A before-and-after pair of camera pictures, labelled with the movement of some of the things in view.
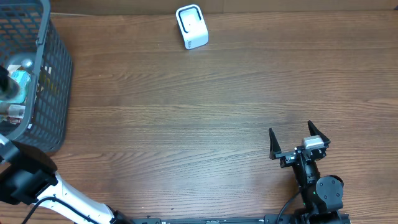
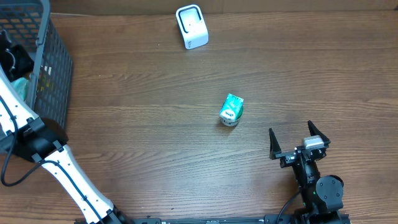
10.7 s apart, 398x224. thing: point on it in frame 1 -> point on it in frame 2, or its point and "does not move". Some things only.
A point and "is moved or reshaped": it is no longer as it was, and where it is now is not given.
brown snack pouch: x=16 y=113 is moved or reshaped
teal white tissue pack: x=23 y=79 -> x=232 y=107
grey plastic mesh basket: x=28 y=30 does not move
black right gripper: x=288 y=157 does not move
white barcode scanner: x=193 y=26 does not move
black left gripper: x=4 y=86 -> x=8 y=58
